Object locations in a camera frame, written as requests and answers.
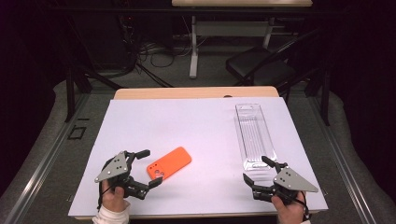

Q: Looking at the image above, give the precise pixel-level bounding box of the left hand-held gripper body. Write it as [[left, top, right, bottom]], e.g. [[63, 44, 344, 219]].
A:
[[94, 150, 150, 201]]

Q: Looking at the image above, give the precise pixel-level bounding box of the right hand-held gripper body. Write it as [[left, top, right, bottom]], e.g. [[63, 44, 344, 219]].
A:
[[251, 161, 319, 206]]

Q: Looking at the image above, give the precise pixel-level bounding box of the orange phone case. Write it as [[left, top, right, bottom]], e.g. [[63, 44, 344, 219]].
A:
[[146, 146, 192, 181]]

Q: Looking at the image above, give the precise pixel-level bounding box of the person's right hand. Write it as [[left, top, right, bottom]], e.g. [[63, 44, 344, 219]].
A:
[[271, 190, 308, 224]]

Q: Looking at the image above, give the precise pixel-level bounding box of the person's left hand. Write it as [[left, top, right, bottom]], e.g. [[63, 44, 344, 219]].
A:
[[100, 179, 131, 213]]

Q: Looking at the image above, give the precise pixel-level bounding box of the clear plastic packaging tray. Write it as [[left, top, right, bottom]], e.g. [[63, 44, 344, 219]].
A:
[[233, 103, 278, 182]]

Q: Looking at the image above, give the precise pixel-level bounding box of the white board sheet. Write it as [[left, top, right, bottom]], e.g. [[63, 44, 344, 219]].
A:
[[67, 96, 330, 218]]

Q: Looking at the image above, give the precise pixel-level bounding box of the wooden table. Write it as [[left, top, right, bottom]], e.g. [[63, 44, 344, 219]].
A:
[[74, 86, 322, 221]]

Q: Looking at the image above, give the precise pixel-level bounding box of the black metal stand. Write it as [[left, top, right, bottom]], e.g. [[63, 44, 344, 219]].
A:
[[64, 59, 125, 123]]

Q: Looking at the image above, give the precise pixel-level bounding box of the black folding chair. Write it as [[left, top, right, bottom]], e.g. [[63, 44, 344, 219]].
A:
[[225, 27, 325, 96]]

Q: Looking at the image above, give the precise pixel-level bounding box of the white-legged background desk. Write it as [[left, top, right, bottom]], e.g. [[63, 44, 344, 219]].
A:
[[171, 0, 314, 79]]

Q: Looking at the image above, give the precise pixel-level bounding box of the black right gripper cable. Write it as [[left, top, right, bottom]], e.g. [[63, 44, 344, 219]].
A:
[[293, 197, 312, 220]]

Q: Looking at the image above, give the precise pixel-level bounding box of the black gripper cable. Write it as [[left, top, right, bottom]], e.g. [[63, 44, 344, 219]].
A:
[[96, 181, 110, 211], [293, 197, 312, 220]]

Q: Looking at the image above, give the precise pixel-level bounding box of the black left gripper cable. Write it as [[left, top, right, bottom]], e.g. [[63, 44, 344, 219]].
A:
[[96, 181, 110, 211]]

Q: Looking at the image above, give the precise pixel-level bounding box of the bundle of floor cables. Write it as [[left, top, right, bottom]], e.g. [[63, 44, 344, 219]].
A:
[[135, 38, 195, 69]]

